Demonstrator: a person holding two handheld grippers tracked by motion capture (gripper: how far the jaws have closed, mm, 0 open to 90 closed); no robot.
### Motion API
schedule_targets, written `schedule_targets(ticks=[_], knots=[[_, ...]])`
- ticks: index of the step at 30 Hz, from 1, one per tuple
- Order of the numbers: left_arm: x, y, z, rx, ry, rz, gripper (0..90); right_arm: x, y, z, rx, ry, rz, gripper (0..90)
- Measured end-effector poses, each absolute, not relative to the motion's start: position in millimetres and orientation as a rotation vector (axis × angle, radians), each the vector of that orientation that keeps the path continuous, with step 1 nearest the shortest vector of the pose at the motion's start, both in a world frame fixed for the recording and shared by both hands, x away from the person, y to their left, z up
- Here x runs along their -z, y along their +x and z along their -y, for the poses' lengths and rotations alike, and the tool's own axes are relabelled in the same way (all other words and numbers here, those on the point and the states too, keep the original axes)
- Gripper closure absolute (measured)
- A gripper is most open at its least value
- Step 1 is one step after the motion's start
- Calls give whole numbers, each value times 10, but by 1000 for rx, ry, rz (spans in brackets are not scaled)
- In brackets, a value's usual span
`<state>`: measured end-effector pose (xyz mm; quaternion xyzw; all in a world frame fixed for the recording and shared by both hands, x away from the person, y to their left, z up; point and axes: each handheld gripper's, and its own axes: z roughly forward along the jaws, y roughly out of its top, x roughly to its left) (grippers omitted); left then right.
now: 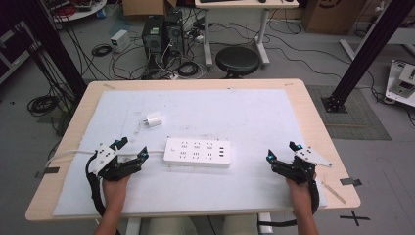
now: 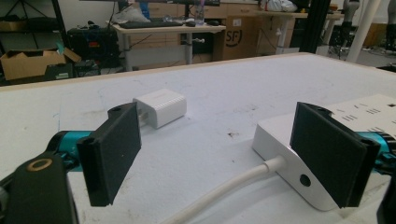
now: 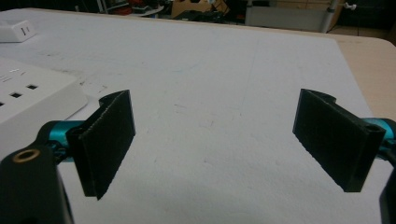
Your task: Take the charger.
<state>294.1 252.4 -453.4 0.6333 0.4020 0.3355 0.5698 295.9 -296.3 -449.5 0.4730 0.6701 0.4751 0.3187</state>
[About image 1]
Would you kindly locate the grey floor mat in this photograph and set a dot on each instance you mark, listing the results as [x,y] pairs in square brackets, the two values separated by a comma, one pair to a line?
[359,120]

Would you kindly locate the white power supply box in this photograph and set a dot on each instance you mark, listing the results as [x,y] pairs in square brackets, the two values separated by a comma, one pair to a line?
[120,40]

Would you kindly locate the person's right hand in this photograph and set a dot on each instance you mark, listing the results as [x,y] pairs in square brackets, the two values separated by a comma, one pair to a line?
[301,196]

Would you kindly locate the white charger plug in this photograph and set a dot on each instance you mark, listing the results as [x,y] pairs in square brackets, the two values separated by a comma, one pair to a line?
[153,119]

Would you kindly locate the thin wooden stick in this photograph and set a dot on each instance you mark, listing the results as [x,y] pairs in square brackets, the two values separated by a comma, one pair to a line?
[333,192]

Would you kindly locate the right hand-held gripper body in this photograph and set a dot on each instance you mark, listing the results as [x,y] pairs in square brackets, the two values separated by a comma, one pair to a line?
[303,169]

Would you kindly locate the white table leg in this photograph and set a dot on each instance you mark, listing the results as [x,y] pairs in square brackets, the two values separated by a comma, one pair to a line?
[266,223]
[132,226]

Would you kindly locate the large cardboard box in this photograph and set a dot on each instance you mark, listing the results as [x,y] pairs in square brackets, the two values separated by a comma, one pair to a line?
[332,16]

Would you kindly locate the small cardboard box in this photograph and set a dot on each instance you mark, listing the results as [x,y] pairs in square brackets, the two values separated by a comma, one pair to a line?
[143,7]

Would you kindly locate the person's left hand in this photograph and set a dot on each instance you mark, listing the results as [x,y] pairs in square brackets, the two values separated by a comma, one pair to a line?
[115,192]

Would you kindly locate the white desk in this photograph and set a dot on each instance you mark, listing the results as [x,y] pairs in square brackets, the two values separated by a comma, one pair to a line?
[244,4]

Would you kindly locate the black round stool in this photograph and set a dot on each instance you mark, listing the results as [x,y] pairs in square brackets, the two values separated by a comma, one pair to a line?
[237,60]

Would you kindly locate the black metal stand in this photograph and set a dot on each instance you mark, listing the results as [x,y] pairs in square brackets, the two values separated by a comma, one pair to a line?
[54,42]
[368,52]

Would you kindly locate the black computer tower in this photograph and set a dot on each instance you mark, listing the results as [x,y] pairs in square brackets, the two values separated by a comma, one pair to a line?
[152,36]
[174,32]

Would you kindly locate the light blue table mat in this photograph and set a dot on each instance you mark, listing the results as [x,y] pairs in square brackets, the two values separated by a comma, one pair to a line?
[228,114]

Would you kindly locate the white floor power strip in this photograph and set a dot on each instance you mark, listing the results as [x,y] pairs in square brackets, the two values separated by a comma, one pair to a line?
[173,77]

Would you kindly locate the black tape piece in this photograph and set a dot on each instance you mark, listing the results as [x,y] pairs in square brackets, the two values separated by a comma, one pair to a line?
[350,181]
[52,170]

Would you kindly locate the round white table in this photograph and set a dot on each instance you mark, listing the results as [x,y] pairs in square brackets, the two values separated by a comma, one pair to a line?
[81,13]

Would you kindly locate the white machine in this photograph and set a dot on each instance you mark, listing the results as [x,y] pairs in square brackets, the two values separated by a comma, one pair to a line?
[401,84]

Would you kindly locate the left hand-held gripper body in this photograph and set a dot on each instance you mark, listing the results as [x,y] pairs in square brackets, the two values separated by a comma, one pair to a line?
[106,158]

